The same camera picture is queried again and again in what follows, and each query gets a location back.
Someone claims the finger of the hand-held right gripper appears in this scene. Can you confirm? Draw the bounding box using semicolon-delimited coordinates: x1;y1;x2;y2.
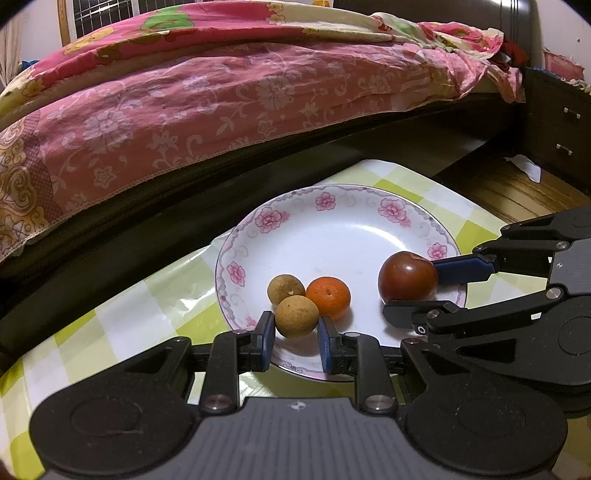
431;206;591;283
382;286;568;386

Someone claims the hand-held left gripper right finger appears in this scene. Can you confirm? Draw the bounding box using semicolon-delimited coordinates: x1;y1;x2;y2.
318;315;462;414

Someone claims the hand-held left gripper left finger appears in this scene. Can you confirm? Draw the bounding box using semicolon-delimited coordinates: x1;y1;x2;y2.
116;310;277;414

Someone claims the brown longan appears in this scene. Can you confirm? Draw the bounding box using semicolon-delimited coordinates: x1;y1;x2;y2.
267;274;306;306
275;295;320;339

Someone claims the dark red tomato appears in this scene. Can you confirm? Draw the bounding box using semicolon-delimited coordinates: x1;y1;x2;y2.
378;251;439;304

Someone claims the white floral rimmed plate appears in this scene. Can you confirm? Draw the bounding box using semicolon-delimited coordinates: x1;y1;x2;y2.
215;184;468;382

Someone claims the small orange tangerine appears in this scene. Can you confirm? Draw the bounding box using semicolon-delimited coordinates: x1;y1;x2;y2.
305;276;352;321

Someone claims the white paper scrap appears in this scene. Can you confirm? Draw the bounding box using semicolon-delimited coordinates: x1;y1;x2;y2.
505;154;544;184

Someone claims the green white checked tablecloth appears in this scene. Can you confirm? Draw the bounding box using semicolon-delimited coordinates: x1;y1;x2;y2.
0;159;509;480

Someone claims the dark wooden nightstand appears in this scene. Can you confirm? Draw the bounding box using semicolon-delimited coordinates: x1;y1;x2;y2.
523;66;591;197

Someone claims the red cloth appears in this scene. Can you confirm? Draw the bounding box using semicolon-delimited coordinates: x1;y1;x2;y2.
496;39;530;68

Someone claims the pink floral bed sheet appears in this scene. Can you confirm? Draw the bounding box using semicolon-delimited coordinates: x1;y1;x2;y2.
0;41;490;262

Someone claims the bright cartoon print quilt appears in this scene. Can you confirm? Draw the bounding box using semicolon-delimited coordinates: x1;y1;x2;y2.
0;0;527;121

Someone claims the white window grille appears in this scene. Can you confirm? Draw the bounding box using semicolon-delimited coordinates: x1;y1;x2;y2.
59;0;140;48

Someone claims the dark wooden bed frame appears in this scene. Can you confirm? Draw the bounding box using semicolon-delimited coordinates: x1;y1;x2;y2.
0;0;542;367

